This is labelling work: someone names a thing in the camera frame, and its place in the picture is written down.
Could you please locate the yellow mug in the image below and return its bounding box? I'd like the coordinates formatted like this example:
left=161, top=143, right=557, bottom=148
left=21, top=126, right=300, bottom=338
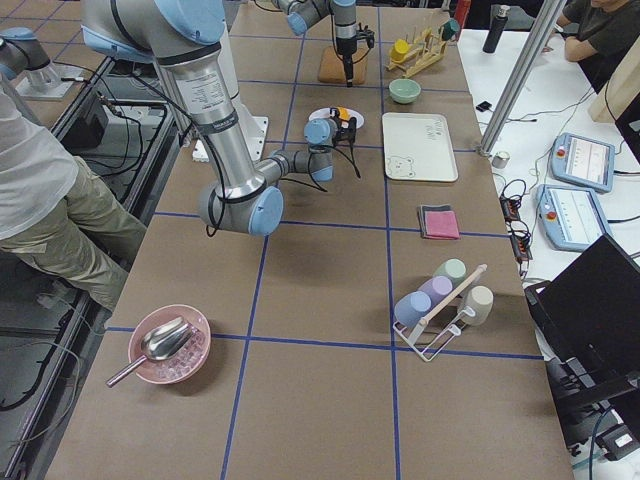
left=389, top=38, right=410, bottom=64

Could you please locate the white round plate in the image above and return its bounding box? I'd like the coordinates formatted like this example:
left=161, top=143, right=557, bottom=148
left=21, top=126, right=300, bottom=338
left=308, top=107, right=364, bottom=129

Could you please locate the dark green mug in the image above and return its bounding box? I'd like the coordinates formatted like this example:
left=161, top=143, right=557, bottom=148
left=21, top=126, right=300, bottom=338
left=438, top=18, right=460, bottom=42

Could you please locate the aluminium frame post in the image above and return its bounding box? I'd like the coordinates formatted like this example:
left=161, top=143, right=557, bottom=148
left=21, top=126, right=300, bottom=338
left=476, top=0, right=566, bottom=157

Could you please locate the metal scoop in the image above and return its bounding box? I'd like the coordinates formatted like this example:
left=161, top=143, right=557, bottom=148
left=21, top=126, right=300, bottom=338
left=105, top=317, right=194, bottom=388

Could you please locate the small metal can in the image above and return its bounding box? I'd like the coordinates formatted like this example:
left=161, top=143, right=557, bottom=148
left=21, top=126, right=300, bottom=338
left=491, top=151, right=510, bottom=170

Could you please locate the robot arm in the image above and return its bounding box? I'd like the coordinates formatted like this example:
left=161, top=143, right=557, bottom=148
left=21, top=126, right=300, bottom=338
left=82, top=1, right=340, bottom=236
left=271, top=0, right=358, bottom=87

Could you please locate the far teach pendant tablet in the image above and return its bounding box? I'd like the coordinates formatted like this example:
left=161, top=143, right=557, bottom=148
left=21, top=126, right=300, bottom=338
left=549, top=132, right=616, bottom=193

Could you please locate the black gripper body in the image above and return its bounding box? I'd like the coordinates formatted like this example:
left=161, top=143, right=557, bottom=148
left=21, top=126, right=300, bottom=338
left=332, top=117, right=357, bottom=146
left=335, top=36, right=357, bottom=65

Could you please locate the grey folded cloth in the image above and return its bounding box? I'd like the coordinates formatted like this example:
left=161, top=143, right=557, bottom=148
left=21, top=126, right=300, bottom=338
left=417, top=205, right=453, bottom=238

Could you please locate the white wire cup rack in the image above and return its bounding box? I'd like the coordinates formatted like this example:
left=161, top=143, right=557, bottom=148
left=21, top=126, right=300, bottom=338
left=392, top=264, right=488, bottom=362

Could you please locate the green ceramic bowl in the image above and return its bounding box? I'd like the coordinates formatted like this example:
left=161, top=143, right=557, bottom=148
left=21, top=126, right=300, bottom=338
left=388, top=78, right=422, bottom=104

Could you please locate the cream bear tray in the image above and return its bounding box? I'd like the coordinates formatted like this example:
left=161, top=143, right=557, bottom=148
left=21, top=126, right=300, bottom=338
left=382, top=112, right=458, bottom=183

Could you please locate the seated person black shirt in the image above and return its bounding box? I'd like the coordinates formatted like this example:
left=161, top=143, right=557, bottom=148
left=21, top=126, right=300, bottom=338
left=556, top=0, right=639, bottom=92

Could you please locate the black water bottle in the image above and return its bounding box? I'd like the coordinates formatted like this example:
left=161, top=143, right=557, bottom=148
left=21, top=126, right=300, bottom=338
left=482, top=5, right=510, bottom=54

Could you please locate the standing person white shirt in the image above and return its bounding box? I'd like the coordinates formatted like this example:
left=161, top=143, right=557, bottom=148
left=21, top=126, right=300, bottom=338
left=1, top=93, right=146, bottom=311

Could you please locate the pink bowl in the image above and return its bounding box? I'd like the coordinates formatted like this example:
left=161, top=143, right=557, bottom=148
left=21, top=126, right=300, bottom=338
left=128, top=304, right=211, bottom=385

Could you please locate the pink folded cloth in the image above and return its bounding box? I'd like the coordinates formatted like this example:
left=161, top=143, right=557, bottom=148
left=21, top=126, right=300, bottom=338
left=424, top=210, right=460, bottom=240

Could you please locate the wooden cutting board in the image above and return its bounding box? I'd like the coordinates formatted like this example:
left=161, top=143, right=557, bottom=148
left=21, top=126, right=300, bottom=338
left=317, top=47, right=368, bottom=85

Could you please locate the wooden drying rack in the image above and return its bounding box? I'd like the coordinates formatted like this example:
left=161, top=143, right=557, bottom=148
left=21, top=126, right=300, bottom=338
left=386, top=20, right=454, bottom=78

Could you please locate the near teach pendant tablet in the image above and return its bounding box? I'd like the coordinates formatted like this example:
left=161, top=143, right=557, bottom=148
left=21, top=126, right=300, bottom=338
left=536, top=184, right=612, bottom=252

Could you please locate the teach pendant tablet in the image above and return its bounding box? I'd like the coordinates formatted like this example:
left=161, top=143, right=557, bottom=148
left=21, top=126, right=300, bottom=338
left=536, top=184, right=612, bottom=252
left=549, top=132, right=616, bottom=193

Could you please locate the beige tumbler cup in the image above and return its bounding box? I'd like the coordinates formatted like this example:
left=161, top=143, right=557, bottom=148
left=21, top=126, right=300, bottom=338
left=458, top=285, right=494, bottom=326

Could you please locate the blue tumbler cup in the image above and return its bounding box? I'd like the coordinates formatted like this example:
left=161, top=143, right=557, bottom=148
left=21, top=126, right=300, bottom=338
left=394, top=290, right=432, bottom=328

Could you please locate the small black puck device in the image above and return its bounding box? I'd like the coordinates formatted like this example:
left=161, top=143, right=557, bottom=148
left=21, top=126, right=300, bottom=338
left=476, top=101, right=492, bottom=112

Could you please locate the green tumbler cup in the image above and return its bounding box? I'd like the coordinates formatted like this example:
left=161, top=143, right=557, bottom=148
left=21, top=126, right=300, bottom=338
left=433, top=258, right=467, bottom=288

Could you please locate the purple tumbler cup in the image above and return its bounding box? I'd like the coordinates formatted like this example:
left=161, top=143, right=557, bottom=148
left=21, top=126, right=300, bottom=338
left=419, top=275, right=453, bottom=305

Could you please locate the black laptop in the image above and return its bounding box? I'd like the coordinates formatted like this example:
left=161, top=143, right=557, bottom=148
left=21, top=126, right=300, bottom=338
left=525, top=234, right=639, bottom=386

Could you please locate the orange fruit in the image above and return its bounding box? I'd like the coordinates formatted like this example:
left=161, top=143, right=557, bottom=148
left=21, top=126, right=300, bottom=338
left=335, top=107, right=351, bottom=121

